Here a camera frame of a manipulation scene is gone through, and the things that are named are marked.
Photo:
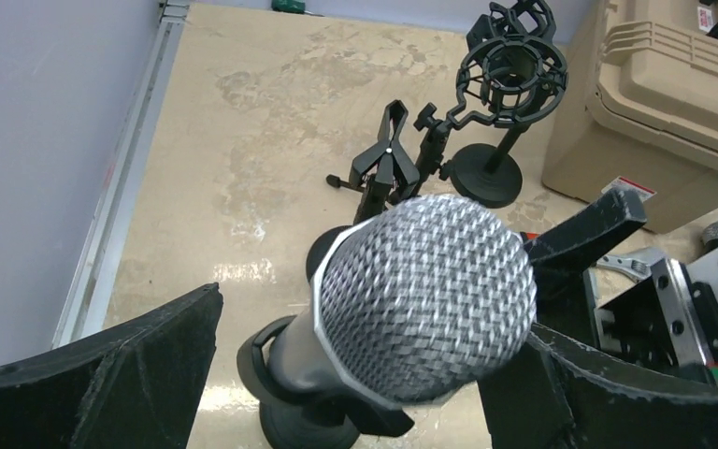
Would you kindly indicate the green-handled screwdriver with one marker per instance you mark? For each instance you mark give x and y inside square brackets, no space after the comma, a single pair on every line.
[292,7]

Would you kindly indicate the black round-base shock mount stand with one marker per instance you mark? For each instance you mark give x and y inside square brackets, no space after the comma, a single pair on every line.
[512,77]

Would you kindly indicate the black tripod shock mount stand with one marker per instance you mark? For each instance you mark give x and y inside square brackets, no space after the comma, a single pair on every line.
[431,156]

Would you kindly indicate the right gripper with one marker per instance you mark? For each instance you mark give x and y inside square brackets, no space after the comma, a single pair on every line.
[667,322]

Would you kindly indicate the red-handled adjustable wrench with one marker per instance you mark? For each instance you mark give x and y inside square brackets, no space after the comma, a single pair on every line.
[628,261]

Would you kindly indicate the aluminium frame rail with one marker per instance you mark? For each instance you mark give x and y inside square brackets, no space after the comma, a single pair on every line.
[86,305]

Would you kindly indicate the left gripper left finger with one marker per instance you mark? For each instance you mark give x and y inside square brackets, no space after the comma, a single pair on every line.
[134,385]

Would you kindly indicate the tan plastic tool case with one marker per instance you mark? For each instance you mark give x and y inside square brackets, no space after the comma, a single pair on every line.
[640,111]

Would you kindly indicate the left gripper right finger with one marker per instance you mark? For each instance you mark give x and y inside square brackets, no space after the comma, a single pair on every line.
[561,393]

